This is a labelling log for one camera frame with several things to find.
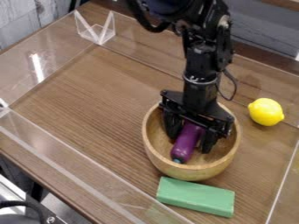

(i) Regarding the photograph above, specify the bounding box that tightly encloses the clear acrylic front wall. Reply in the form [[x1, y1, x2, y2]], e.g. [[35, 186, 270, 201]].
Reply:
[[0, 108, 194, 224]]

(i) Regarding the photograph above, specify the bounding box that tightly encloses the green rectangular sponge block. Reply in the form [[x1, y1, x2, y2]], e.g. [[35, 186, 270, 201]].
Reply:
[[157, 177, 236, 218]]

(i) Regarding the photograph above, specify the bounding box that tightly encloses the brown wooden bowl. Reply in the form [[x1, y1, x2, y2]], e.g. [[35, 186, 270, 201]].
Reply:
[[142, 104, 242, 181]]

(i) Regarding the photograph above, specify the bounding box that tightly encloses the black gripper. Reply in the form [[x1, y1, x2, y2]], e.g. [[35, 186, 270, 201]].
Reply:
[[160, 76, 236, 154]]

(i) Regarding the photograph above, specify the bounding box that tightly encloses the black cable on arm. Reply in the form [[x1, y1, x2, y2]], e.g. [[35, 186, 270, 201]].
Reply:
[[216, 68, 240, 102]]

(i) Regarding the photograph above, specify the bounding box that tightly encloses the clear acrylic corner bracket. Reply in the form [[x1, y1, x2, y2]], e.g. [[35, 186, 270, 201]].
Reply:
[[74, 10, 117, 46]]

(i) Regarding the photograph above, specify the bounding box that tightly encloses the yellow toy lemon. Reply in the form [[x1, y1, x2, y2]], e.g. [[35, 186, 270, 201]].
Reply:
[[248, 98, 286, 127]]

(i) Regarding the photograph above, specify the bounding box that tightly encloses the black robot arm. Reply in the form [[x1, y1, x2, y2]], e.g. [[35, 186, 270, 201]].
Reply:
[[126, 0, 236, 154]]

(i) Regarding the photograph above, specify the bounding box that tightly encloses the black cable lower left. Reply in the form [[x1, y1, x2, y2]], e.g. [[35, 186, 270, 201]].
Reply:
[[0, 199, 43, 224]]

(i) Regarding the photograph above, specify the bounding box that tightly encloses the purple toy eggplant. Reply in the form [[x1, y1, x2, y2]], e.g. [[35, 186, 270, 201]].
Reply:
[[172, 121, 205, 164]]

